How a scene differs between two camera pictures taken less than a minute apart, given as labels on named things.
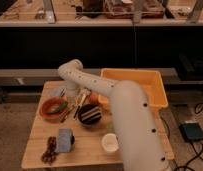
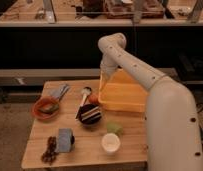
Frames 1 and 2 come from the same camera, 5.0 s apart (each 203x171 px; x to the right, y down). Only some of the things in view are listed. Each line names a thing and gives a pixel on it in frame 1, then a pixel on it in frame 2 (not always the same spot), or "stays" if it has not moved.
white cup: x=110 y=142 stays
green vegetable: x=63 y=105 -> x=50 y=108
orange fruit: x=93 y=98 stays
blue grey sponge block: x=64 y=140 stays
